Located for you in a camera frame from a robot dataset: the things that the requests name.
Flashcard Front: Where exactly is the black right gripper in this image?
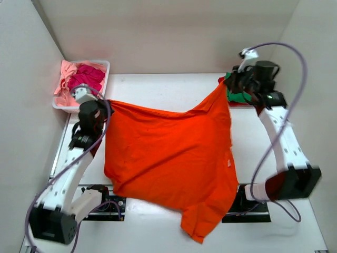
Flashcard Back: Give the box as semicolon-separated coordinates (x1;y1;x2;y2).
223;65;257;96

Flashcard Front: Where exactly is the orange t-shirt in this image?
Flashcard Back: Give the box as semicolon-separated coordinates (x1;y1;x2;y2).
104;82;239;243

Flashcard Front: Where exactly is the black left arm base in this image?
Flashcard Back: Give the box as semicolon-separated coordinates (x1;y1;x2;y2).
81;184;127;221

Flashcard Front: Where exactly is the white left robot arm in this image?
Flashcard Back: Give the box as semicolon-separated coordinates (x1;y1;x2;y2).
25;99;114;245

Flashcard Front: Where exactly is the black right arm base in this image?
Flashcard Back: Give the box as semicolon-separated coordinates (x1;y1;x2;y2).
221;184;271;223

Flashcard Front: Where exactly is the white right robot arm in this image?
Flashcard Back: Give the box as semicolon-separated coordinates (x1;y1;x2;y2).
224;60;322;211

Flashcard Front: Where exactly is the folded green t-shirt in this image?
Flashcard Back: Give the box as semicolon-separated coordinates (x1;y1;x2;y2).
227;87;252;104

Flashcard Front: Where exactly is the folded red t-shirt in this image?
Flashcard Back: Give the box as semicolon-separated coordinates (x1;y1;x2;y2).
218;72;257;107

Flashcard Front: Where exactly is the magenta t-shirt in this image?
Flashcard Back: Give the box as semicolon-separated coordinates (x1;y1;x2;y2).
67;64;105;95

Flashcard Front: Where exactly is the white plastic basket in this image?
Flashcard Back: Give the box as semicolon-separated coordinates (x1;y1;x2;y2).
52;60;110;113

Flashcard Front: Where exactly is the light pink t-shirt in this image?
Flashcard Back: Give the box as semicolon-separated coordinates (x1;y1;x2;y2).
54;60;108;107

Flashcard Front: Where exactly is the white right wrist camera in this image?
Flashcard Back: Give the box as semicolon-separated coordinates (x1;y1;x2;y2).
238;48;259;73

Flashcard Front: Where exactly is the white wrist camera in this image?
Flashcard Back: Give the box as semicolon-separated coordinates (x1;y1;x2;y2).
71;84;97;104
238;48;259;73

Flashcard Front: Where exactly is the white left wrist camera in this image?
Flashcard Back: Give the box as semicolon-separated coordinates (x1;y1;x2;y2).
71;84;97;104

